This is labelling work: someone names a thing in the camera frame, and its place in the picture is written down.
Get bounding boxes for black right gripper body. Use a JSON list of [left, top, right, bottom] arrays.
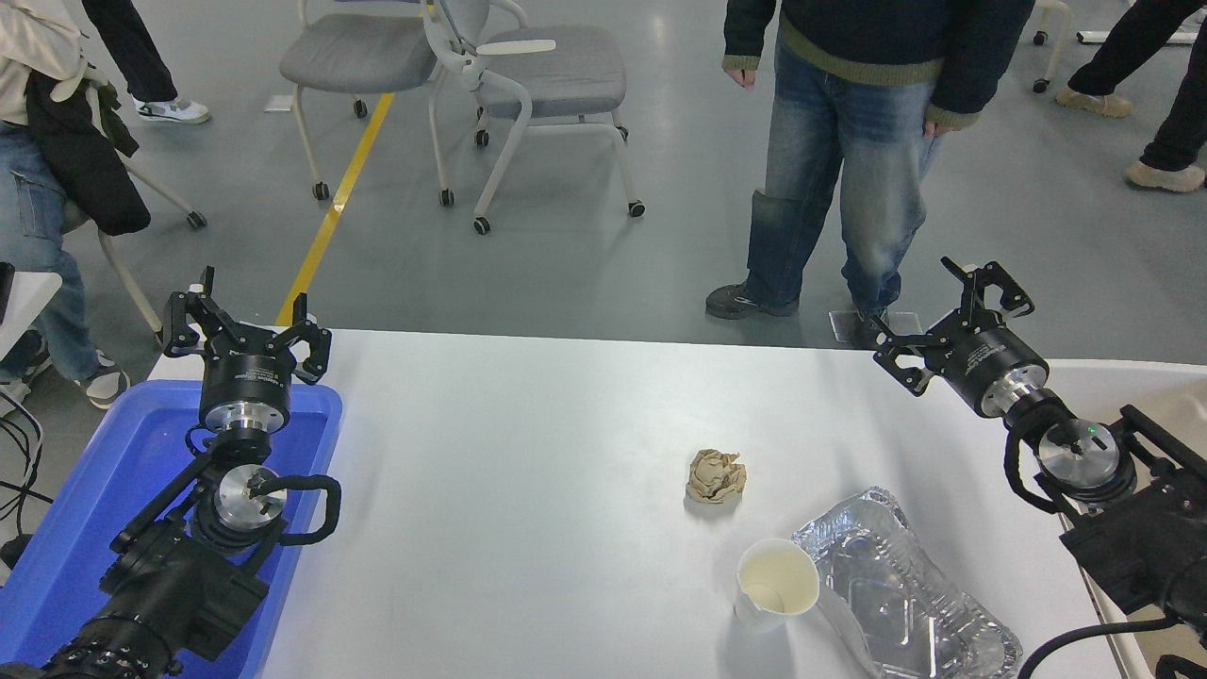
[[929, 319, 1038, 408]]

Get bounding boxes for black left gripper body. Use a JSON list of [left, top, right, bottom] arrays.
[[198, 339, 293, 416]]

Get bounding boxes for white paper cup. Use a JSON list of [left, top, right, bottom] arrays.
[[734, 538, 821, 633]]

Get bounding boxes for clear floor plate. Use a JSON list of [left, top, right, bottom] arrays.
[[828, 309, 925, 345]]

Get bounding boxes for white-legged wheeled chair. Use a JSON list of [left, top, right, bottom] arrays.
[[57, 156, 208, 345]]

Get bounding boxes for small white table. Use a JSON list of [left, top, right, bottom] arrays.
[[0, 272, 63, 361]]

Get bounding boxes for large pale bin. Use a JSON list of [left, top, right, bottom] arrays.
[[1042, 358, 1207, 679]]

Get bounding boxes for blue plastic tray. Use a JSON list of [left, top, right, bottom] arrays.
[[0, 380, 343, 679]]

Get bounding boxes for standing person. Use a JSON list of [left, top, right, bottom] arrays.
[[705, 0, 1038, 350]]

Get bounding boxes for black draped jacket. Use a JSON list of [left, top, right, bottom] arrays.
[[25, 71, 152, 237]]

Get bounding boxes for seated person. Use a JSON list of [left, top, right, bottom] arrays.
[[0, 0, 133, 411]]

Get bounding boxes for crumpled tan paper ball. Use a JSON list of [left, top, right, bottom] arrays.
[[686, 449, 748, 505]]

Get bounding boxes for crumpled foil tray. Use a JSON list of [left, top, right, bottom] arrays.
[[790, 487, 1024, 679]]

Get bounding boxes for white wheeled chair base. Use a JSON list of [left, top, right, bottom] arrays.
[[1031, 0, 1076, 95]]

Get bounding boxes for walking person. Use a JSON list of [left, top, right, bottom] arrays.
[[80, 0, 212, 125]]

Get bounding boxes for grey armless wheeled chair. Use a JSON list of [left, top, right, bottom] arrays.
[[279, 0, 455, 208]]

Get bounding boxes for grey wheeled chair with armrest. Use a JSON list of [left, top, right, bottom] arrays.
[[422, 0, 647, 235]]

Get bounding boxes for black cables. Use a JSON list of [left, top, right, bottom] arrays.
[[0, 389, 46, 567]]

